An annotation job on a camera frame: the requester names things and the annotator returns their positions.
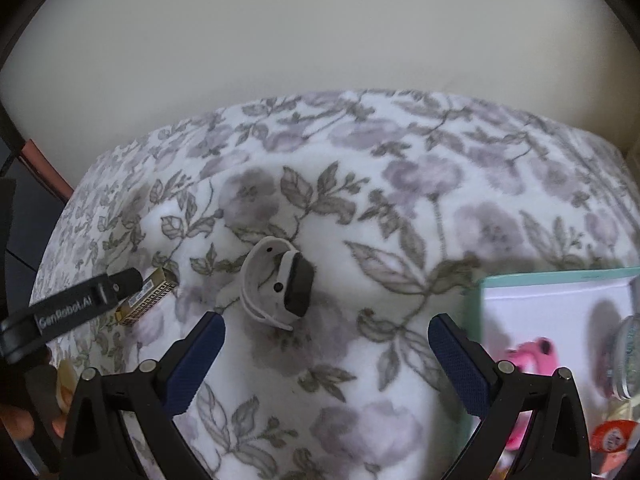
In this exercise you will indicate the red-brown board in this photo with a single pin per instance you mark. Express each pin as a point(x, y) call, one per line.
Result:
point(45, 170)

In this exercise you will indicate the round tin of clips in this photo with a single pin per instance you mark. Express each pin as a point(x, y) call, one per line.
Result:
point(625, 355)

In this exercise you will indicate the white tray with teal rim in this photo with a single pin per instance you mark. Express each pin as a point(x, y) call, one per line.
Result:
point(550, 310)

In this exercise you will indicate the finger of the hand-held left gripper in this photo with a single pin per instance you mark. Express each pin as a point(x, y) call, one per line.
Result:
point(122, 285)

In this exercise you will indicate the person's left hand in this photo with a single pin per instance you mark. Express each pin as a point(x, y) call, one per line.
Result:
point(17, 425)

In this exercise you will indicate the pink round case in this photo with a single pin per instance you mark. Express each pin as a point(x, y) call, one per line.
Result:
point(530, 355)

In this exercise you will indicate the gold patterned box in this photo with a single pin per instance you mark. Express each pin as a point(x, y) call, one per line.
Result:
point(150, 297)

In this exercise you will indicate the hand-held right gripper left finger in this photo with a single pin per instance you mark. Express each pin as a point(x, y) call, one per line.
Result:
point(195, 365)

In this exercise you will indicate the white smartwatch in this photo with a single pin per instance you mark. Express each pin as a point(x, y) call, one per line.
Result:
point(295, 285)

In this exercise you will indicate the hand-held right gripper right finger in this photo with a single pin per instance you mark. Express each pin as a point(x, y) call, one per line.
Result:
point(460, 365)

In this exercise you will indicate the dark cabinet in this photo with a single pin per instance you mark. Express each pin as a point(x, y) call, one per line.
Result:
point(20, 240)

